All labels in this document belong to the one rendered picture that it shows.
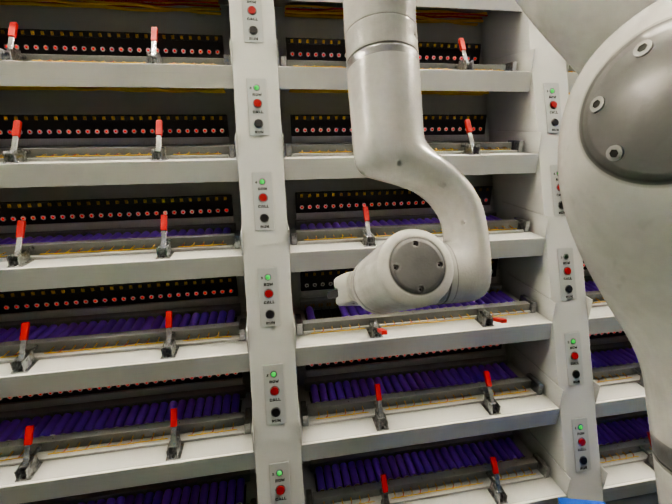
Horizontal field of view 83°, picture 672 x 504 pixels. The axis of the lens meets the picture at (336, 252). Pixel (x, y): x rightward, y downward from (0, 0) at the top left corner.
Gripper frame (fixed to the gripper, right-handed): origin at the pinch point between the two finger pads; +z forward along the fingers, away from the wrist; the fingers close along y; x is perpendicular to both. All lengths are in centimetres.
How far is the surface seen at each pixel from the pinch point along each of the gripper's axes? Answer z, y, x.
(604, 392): 20, -64, 28
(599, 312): 16, -64, 8
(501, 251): 12.2, -38.2, -8.2
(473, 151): 10.0, -34.4, -32.5
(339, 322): 17.9, 0.8, 4.4
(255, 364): 14.5, 19.6, 11.3
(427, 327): 16.7, -19.3, 7.5
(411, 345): 15.2, -14.4, 11.0
